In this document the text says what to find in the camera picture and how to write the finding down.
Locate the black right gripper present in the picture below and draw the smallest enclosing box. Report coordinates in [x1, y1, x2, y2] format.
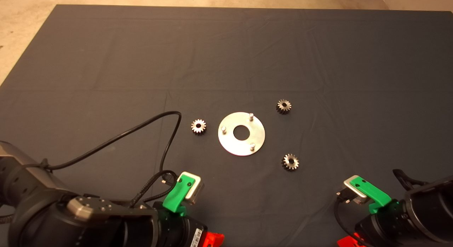
[337, 201, 413, 247]

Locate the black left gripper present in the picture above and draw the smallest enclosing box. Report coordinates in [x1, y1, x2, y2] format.
[154, 207, 225, 247]

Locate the small steel planetary gear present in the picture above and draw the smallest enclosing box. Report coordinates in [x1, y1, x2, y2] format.
[281, 154, 300, 172]
[191, 119, 207, 135]
[276, 99, 292, 115]

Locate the round metal carrier plate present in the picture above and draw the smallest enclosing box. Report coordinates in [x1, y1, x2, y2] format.
[218, 112, 266, 156]

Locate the dark grey table cloth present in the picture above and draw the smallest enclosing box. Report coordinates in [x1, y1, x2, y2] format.
[0, 5, 453, 247]

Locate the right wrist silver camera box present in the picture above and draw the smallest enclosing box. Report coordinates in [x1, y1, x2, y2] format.
[343, 176, 368, 206]

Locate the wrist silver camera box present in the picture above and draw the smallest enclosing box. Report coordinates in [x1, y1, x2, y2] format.
[180, 171, 205, 206]
[343, 176, 368, 206]

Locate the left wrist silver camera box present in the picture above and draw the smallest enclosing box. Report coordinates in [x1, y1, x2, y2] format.
[180, 171, 205, 206]

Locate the right wrist green camera mount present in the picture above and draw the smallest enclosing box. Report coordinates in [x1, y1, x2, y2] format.
[350, 175, 394, 215]

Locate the wrist green camera mount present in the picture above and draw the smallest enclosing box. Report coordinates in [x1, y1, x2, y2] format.
[350, 175, 394, 215]
[162, 172, 196, 216]

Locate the left wrist green camera mount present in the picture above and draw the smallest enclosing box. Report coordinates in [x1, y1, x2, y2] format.
[162, 172, 196, 216]

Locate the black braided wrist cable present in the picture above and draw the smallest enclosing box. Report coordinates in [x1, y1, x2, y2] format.
[131, 170, 178, 208]

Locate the left wrist black camera cable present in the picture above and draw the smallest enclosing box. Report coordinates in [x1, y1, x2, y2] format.
[42, 111, 183, 185]

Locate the black braided arm hose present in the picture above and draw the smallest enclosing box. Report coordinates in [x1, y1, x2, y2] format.
[0, 204, 17, 224]

